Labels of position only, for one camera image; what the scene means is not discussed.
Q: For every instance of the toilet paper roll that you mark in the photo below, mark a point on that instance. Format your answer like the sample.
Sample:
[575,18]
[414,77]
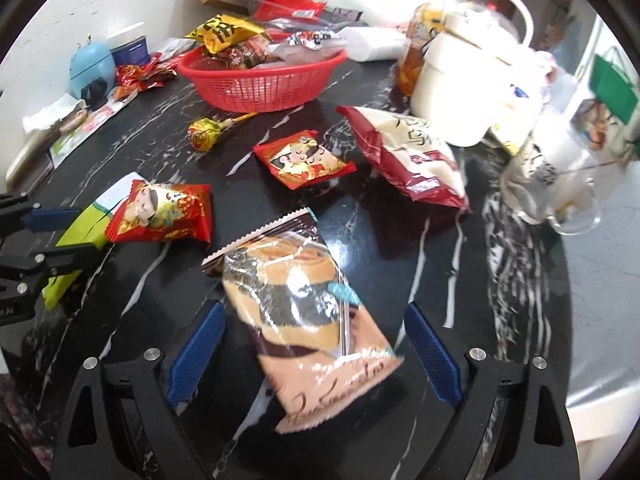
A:
[375,45]

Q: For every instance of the green tote bag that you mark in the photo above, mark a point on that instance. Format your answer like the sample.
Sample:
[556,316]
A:
[615,90]

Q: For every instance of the white tissue paper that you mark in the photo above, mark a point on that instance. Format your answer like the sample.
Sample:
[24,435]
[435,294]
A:
[52,112]

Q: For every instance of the yellow snack packet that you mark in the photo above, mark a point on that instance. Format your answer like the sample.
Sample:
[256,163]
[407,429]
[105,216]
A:
[225,30]

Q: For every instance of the red cartoon candy packet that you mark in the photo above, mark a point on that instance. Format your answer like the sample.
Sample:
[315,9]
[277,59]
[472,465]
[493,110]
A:
[302,160]
[160,210]

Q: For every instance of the green pink wipes packet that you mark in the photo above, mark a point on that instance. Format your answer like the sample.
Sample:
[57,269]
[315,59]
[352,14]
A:
[95,127]

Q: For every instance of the white green packet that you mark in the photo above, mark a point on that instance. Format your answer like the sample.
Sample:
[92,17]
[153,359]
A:
[82,230]

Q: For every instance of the orange drink bottle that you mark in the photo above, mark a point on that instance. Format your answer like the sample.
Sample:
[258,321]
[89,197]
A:
[412,55]

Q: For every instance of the black white small packet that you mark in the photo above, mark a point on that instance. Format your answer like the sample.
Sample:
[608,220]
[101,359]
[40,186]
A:
[310,40]

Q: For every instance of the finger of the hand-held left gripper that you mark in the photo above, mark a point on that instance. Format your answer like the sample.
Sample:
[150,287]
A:
[50,220]
[60,260]

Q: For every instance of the gold lollipop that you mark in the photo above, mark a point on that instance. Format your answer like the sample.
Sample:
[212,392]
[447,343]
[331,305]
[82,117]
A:
[205,134]

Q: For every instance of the blue round device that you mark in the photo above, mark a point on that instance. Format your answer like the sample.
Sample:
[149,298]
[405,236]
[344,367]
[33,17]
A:
[92,67]

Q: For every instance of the maroon white snack packet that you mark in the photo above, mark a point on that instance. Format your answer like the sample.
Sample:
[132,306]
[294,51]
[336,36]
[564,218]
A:
[415,160]

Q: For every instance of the brown cake snack packet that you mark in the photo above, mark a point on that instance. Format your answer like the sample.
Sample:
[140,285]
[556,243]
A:
[305,320]

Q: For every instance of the black hair clip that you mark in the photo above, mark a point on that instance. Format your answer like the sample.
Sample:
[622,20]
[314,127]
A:
[94,91]

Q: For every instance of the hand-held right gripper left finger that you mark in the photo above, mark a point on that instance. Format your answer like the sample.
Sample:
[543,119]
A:
[197,355]

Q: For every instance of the red plastic basket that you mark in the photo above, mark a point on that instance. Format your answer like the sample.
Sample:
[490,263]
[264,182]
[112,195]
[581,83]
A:
[260,85]

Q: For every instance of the red plastic bag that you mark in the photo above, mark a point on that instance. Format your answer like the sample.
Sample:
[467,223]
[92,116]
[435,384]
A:
[292,7]

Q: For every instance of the glass mug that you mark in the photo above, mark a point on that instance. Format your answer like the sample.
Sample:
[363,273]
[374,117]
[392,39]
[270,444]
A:
[550,185]

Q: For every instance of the pile of red candy sachets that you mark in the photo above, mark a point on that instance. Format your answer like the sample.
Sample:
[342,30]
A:
[145,75]

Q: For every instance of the yellow white packet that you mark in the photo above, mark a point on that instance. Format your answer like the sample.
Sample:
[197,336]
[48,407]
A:
[510,140]

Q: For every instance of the thin stir stick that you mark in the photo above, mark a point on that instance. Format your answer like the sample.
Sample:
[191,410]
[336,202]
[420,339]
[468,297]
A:
[595,166]

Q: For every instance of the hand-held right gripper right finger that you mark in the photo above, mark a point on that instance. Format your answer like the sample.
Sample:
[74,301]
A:
[432,355]

